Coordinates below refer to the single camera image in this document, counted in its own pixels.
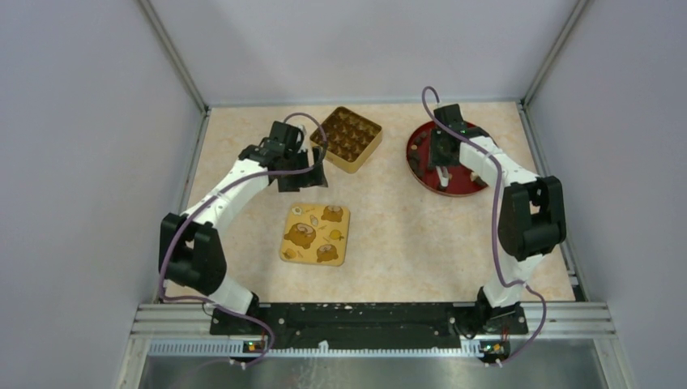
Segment grey aluminium rail frame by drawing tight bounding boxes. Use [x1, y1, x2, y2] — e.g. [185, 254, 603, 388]
[117, 302, 637, 388]

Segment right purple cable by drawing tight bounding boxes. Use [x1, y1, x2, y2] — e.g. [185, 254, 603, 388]
[420, 85, 548, 366]

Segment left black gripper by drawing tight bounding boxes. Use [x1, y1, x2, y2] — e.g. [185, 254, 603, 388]
[277, 146, 327, 193]

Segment silver metal tongs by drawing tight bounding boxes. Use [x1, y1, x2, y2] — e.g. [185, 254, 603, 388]
[436, 166, 451, 191]

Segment gold chocolate tin box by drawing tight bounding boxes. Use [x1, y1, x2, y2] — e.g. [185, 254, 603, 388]
[322, 106, 383, 174]

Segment yellow bear tin lid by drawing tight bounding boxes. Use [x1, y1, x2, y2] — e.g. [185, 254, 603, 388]
[279, 203, 351, 267]

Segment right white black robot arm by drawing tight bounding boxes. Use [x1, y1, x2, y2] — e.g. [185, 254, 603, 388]
[430, 104, 566, 334]

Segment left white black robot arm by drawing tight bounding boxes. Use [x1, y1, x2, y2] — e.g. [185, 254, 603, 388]
[159, 121, 328, 335]

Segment purple cable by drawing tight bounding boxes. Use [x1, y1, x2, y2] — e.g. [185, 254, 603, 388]
[420, 85, 548, 366]
[158, 113, 330, 305]

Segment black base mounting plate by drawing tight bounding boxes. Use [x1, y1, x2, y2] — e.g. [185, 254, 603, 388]
[209, 302, 528, 350]

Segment red round plate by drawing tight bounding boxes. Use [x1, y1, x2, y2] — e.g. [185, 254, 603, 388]
[406, 122, 487, 197]

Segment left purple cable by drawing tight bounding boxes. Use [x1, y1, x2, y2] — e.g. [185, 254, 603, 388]
[158, 113, 330, 305]

